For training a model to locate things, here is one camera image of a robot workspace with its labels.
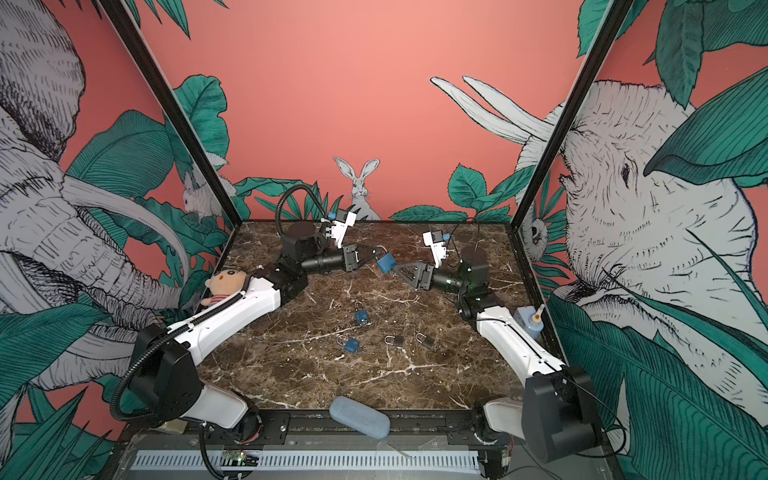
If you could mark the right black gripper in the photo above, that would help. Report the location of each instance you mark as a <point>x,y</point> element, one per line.
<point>408,271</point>

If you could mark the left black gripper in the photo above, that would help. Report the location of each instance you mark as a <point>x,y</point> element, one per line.
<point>369,258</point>

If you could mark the blue padlock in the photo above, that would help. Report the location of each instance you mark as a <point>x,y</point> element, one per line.
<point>384,259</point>
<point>350,345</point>
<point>362,317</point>

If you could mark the dark padlock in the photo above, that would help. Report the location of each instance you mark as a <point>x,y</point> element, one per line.
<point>425,340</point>
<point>395,340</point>

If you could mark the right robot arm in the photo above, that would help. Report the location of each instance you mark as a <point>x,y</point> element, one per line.
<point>541,373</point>

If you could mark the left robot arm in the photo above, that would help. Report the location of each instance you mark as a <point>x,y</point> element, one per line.
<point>162,381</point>

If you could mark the blue grey toy box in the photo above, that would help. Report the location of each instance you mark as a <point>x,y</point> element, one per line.
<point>530,319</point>

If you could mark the plush doll striped shirt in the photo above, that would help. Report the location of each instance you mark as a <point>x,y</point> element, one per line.
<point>222,285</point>

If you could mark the blue grey pouch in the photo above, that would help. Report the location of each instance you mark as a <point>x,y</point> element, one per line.
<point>360,417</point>

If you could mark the masking tape roll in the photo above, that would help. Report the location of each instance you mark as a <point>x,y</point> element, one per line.
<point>173,427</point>

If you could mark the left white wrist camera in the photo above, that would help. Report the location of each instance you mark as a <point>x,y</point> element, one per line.
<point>336,225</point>

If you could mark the white vented rail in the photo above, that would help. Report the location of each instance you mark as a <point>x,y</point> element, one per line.
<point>307,460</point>

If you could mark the black mounting rail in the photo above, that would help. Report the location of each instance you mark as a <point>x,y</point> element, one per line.
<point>553,427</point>

